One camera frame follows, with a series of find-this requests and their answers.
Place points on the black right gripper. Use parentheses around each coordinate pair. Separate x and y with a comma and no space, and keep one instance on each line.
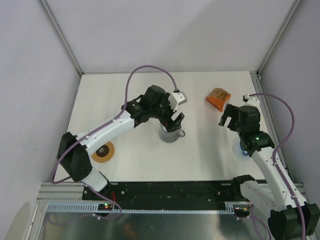
(228,112)

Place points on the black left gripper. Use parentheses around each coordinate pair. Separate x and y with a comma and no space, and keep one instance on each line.
(169,124)

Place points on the grey glass coffee server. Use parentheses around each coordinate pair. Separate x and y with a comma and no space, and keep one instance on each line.
(171,137)

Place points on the blue coffee dripper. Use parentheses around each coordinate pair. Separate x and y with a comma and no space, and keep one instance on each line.
(243,150)

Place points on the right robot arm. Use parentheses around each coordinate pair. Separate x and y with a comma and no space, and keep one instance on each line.
(289,215)

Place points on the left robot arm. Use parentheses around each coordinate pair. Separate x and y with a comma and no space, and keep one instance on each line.
(75,150)

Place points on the orange coffee filter box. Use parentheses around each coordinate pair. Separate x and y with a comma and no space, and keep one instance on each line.
(217,102)

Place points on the brown paper coffee filters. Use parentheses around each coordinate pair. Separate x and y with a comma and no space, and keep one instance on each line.
(219,93)

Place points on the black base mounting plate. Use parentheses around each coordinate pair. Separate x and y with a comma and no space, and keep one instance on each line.
(174,195)

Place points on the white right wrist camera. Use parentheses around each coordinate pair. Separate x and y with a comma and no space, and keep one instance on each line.
(251,101)

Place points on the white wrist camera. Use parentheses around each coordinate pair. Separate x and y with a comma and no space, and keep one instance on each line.
(251,101)
(176,99)

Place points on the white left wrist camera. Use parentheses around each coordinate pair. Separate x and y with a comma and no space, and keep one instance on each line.
(176,99)

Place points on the right aluminium frame post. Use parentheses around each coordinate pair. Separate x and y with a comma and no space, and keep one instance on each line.
(284,27)

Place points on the aluminium frame post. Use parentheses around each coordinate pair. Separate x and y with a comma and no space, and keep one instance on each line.
(284,27)
(60,35)

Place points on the grey slotted cable duct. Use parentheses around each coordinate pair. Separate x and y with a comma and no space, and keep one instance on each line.
(64,207)

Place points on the left aluminium frame post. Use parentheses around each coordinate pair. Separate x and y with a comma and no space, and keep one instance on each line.
(60,35)

